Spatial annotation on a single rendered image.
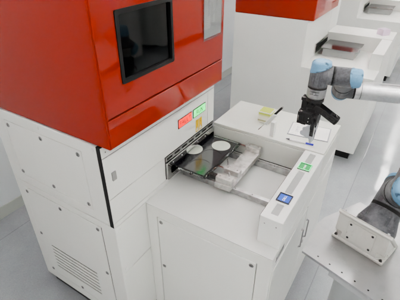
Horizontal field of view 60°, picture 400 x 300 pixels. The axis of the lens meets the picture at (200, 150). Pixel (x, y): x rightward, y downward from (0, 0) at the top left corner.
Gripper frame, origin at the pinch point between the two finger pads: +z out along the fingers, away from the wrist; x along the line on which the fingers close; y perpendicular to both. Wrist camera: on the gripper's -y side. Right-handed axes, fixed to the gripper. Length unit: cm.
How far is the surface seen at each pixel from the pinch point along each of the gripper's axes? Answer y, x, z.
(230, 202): 25.7, 25.0, 28.6
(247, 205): 17.8, 23.0, 28.6
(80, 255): 89, 66, 63
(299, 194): -3.6, 20.3, 14.6
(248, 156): 31.5, -6.0, 22.6
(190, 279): 35, 46, 67
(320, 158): -3.1, -11.6, 14.7
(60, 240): 103, 66, 61
